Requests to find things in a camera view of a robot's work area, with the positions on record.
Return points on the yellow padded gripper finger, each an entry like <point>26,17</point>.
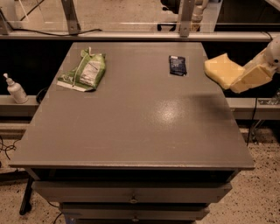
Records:
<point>253,78</point>
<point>257,60</point>

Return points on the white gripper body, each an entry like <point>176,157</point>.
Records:
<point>274,54</point>

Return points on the yellow sponge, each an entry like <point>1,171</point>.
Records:
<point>223,70</point>

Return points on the dark blue rxbar wrapper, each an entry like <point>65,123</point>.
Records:
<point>177,65</point>

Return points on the green chip bag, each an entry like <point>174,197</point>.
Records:
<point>88,73</point>

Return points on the grey lower drawer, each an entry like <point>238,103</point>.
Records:
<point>134,212</point>

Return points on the grey drawer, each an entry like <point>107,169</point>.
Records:
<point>131,192</point>
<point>134,212</point>

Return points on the grey upper drawer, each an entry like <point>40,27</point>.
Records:
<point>131,192</point>

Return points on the white pump bottle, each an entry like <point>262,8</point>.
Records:
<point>15,90</point>

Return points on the right metal bracket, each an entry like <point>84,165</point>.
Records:
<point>186,13</point>

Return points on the metal bracket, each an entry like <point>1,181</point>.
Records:
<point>72,22</point>
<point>186,13</point>

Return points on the left metal bracket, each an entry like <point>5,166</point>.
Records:
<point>72,22</point>

